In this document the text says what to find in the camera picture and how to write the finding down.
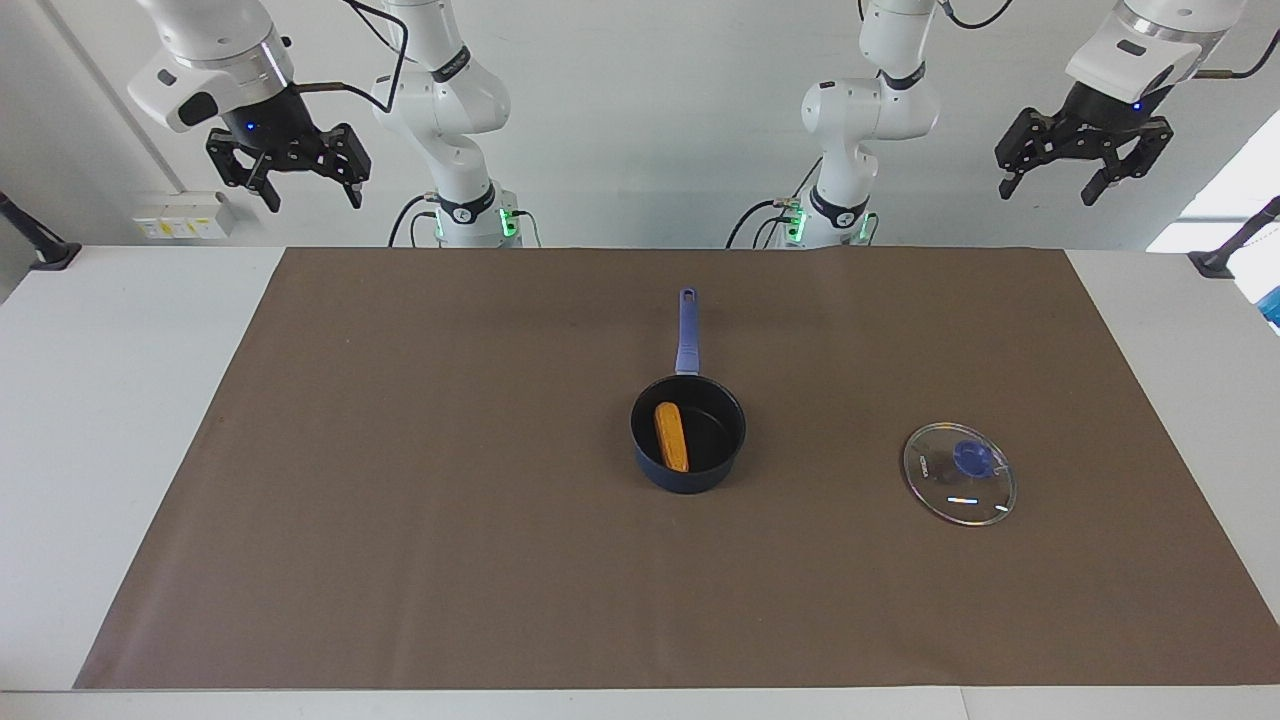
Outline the brown table mat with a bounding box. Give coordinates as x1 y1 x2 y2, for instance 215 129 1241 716
73 247 1280 691

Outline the dark blue saucepan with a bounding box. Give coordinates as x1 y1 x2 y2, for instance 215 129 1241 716
629 288 748 495

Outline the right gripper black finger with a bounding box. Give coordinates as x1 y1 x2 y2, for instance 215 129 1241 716
322 123 372 207
206 130 281 213

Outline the white wall cable duct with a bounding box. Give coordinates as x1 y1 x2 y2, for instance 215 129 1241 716
40 0 186 193

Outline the black clamp stand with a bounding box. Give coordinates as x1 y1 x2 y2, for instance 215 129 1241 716
0 192 83 272
1188 195 1280 279

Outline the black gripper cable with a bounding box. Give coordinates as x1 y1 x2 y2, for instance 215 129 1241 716
295 0 411 113
1195 0 1280 79

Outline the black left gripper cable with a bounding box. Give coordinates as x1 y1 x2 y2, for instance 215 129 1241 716
1195 0 1280 79

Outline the white wall socket box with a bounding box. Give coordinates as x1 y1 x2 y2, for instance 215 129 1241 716
133 192 236 241

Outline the black arm base cable bundle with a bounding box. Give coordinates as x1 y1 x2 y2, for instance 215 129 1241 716
727 158 823 249

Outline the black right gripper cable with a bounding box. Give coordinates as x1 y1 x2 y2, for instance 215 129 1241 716
295 0 411 113

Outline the glass lid with blue knob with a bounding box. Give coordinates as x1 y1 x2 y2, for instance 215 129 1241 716
903 421 1017 528

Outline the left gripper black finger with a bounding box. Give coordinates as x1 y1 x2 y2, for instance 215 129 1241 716
1085 118 1174 206
995 107 1061 198

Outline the yellow corn cob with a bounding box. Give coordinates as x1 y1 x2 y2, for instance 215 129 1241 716
653 401 691 474

